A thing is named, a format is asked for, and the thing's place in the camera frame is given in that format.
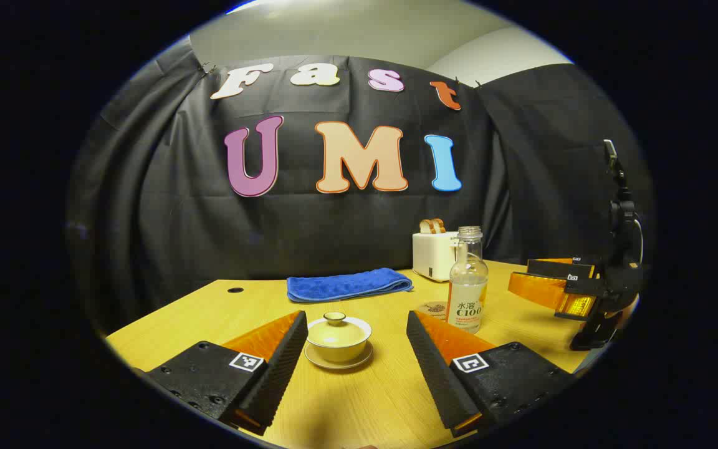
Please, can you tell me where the black backdrop cloth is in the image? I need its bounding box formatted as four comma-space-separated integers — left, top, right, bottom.
66, 37, 656, 337

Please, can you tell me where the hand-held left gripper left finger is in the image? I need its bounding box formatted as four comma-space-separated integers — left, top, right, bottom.
132, 310, 309, 437

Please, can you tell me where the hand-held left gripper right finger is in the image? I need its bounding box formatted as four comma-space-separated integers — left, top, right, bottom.
406, 310, 578, 438

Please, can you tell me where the blue folded towel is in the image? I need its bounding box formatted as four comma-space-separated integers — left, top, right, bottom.
286, 268, 414, 304

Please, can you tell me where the cream saucer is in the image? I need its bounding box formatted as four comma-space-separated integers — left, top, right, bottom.
304, 342, 374, 371

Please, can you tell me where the cream teacup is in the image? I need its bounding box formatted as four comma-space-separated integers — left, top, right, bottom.
309, 337, 372, 364

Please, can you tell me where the white toaster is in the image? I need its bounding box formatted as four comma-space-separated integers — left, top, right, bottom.
412, 231, 459, 283

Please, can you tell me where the clear water bottle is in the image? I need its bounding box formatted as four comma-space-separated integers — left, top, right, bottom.
446, 226, 489, 335

